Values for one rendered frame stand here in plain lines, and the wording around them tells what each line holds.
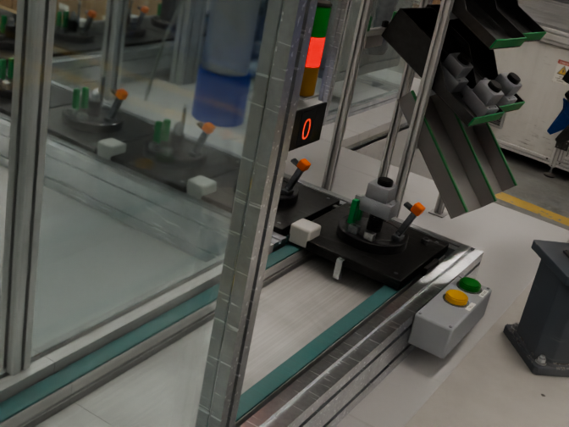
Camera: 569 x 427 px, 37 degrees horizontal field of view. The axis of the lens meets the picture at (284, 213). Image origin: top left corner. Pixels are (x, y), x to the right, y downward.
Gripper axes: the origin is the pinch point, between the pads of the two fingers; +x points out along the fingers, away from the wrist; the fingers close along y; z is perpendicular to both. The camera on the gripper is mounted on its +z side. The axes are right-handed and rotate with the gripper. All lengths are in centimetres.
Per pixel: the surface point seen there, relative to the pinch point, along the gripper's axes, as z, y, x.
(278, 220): 26, 17, 53
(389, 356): 2, 46, 46
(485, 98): 14.4, -2.7, 8.4
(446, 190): 5.3, -0.2, 26.5
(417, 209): 11.4, 20.4, 30.4
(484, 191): -2.8, -9.0, 21.7
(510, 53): -55, -391, -15
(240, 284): 38, 103, 33
